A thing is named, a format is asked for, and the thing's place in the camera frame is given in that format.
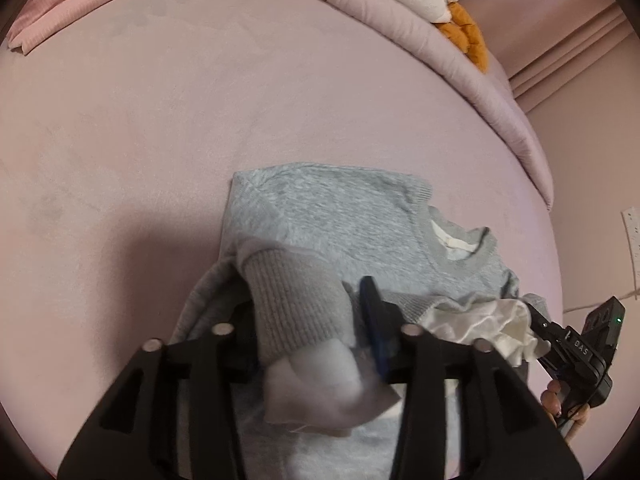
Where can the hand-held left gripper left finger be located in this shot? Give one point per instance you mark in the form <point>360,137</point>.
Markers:
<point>222,355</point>

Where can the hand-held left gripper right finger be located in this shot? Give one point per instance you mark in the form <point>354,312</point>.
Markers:
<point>372,320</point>

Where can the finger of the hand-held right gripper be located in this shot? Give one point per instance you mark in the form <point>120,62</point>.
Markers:
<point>540,322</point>

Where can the grey sweatshirt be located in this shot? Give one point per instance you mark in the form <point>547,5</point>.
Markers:
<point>325,210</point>

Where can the person's right hand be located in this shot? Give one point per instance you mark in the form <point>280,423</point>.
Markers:
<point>552,397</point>

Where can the pink bed blanket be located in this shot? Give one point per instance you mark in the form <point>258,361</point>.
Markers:
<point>150,135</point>

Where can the pink quilt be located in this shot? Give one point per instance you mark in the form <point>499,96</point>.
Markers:
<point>450,85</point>

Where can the orange plush cloth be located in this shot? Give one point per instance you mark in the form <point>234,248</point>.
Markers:
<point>465,35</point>

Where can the pink curtain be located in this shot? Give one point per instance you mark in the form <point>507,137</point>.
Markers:
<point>550,25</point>

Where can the pink folded cloth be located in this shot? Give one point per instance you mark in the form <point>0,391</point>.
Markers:
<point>75,0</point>

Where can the white wall socket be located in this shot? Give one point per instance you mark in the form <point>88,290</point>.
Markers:
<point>632,232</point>

